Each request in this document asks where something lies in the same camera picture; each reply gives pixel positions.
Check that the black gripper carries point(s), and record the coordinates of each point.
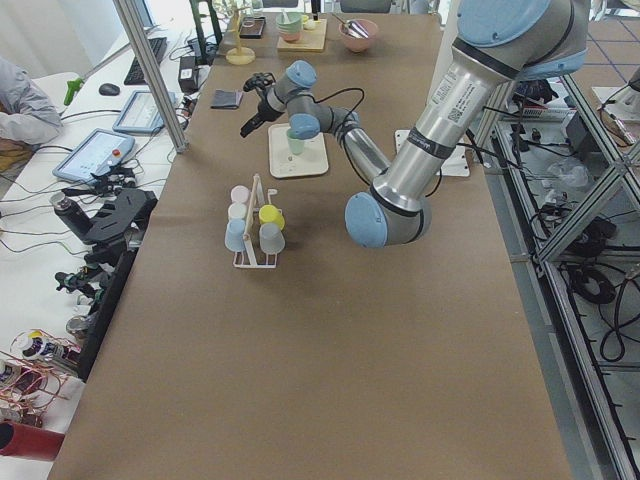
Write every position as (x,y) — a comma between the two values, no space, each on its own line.
(263,114)

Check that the green plastic cup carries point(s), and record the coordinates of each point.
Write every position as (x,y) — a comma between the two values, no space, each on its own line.
(296,145)

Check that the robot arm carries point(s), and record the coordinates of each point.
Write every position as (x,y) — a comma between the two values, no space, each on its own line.
(496,42)

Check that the cream rabbit tray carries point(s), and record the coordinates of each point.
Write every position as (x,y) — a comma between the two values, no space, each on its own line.
(283,163)

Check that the pink plastic cup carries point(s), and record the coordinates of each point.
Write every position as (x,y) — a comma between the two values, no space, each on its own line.
(240,194)

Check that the yellow plastic cup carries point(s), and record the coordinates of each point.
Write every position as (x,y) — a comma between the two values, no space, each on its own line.
(269,213)

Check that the cream plastic cup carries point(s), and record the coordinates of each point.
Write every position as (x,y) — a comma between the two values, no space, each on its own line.
(237,211)

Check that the blue plastic cup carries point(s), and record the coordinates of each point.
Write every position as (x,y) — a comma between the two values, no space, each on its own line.
(234,233)

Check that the grey plastic cup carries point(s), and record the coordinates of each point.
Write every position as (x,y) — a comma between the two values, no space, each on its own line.
(271,239)

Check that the folded grey cloth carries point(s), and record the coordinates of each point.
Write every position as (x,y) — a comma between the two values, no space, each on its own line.
(226,99)

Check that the wooden mug tree stand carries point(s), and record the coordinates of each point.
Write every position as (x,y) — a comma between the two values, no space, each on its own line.
(236,12)

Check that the bamboo cutting board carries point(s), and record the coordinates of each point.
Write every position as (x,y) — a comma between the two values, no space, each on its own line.
(305,40)

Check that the stacked green bowls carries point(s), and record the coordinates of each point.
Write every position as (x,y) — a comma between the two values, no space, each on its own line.
(292,31)

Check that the pink bowl with ice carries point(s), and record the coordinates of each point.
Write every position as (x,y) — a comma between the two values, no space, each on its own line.
(356,42)

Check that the metal ice scoop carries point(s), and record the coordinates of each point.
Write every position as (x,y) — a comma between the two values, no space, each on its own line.
(352,27)

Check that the teach pendant tablet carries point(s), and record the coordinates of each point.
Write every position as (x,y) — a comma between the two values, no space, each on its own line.
(95,156)
(139,116)

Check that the black computer mouse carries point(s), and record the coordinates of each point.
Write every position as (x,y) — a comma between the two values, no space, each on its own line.
(109,90)

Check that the black water bottle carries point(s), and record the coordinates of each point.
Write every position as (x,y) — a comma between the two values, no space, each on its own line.
(72,215)

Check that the white wire cup rack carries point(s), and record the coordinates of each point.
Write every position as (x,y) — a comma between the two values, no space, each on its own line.
(253,257)

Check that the aluminium frame post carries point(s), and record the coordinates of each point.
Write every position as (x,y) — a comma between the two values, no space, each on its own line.
(132,24)

